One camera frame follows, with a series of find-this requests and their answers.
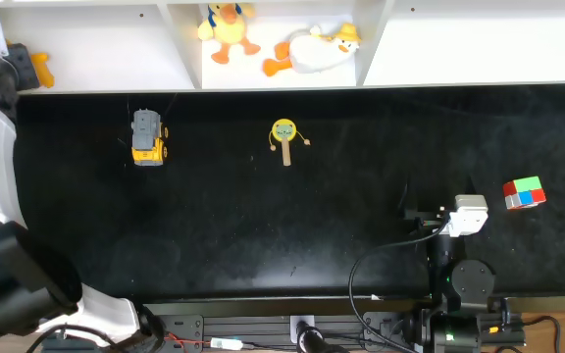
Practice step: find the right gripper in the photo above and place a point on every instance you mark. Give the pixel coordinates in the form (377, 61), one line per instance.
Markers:
(427, 216)

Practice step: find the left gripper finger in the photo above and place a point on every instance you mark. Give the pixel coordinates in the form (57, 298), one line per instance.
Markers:
(22, 66)

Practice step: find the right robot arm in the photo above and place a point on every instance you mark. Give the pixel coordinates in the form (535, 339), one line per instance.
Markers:
(473, 280)

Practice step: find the many-coloured puzzle cube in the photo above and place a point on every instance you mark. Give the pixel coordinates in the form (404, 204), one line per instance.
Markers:
(525, 192)

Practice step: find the grey and yellow toy truck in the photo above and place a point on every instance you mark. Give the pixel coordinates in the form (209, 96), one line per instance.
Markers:
(148, 138)

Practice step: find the white shelf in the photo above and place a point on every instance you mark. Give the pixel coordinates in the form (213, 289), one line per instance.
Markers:
(459, 49)

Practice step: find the yellow rattle drum toy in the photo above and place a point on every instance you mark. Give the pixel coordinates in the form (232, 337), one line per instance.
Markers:
(285, 135)

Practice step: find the white plush duck yellow hat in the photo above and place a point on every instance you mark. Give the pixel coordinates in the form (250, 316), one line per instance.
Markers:
(318, 51)

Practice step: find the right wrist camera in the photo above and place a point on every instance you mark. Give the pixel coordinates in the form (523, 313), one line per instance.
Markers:
(469, 215)

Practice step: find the mounting rail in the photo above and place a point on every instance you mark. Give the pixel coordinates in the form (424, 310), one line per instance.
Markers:
(263, 328)

